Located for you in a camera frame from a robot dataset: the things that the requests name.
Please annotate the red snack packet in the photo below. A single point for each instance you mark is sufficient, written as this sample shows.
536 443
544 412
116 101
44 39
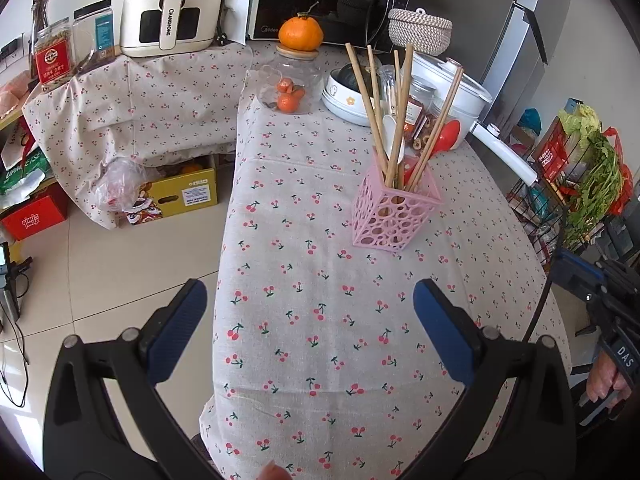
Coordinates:
550 155

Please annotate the red plastic spoon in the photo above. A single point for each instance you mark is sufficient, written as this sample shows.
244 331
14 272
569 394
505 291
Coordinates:
447 135

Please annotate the black electronic device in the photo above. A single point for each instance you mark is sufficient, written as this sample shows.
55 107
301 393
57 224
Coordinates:
10 300

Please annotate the jar of red dried fruit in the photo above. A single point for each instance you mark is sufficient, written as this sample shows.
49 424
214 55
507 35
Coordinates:
417 105

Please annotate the yellow cardboard box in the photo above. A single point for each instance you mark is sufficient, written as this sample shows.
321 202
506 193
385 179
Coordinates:
195 192

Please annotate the red label jar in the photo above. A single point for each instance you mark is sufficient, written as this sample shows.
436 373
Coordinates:
52 60

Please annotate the white flower print bowl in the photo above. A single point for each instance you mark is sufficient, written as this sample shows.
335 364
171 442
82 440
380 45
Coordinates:
345 105

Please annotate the glass jar with wooden lid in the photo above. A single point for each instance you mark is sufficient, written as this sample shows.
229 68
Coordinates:
300 67

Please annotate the leafy green herbs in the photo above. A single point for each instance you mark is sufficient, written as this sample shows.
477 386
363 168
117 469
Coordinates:
600 185

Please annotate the white electric pot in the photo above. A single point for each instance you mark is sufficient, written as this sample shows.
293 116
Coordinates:
470 90

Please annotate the white plastic spoon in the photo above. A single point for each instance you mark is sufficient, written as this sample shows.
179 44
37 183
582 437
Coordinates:
390 127

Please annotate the red plastic bag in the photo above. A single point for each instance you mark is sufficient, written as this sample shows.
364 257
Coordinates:
622 175

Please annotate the green white packet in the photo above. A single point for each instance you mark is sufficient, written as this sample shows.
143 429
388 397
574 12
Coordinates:
25 175

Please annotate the jar of dried fruit slices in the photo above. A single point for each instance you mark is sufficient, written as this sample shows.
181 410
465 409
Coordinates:
425 132

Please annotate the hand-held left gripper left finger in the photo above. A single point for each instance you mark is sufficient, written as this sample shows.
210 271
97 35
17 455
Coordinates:
180 330

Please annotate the pink perforated utensil holder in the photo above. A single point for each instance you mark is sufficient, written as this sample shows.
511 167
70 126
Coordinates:
372 200

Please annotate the small orange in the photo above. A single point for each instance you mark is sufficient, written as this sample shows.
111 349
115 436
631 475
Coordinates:
298 93
286 104
285 86

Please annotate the woven lidded basket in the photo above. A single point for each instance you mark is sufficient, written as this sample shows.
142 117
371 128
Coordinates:
420 32

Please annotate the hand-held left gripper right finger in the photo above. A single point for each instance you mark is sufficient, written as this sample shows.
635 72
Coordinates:
442 330

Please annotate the person's right hand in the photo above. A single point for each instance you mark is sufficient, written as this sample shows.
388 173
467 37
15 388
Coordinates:
602 380

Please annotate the blue label plastic jar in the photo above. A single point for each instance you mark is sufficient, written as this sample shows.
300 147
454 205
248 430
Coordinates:
100 30

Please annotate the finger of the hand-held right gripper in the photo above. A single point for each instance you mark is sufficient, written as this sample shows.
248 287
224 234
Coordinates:
580 272

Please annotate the large orange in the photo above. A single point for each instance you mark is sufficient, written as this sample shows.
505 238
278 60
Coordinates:
300 32

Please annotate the clear plastic bag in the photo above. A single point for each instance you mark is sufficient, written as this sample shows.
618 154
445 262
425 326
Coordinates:
120 185

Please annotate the pink plastic bag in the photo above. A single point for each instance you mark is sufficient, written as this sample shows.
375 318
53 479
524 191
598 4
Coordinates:
12 95

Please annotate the red box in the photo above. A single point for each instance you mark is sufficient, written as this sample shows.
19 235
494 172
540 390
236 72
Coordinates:
35 220

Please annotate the wooden chopstick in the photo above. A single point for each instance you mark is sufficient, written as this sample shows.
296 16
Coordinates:
438 120
396 70
366 105
375 85

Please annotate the person's left hand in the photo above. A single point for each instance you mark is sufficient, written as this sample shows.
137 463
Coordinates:
273 472

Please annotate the napa cabbage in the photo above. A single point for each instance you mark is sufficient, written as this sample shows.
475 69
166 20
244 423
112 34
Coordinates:
580 120

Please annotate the blue plastic bag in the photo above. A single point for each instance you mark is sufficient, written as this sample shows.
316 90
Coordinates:
530 120

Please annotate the cherry print tablecloth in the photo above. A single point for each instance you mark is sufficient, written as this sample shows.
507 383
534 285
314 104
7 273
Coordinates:
325 270
150 100

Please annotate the dark green pumpkin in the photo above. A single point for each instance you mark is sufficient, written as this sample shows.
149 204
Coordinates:
350 77

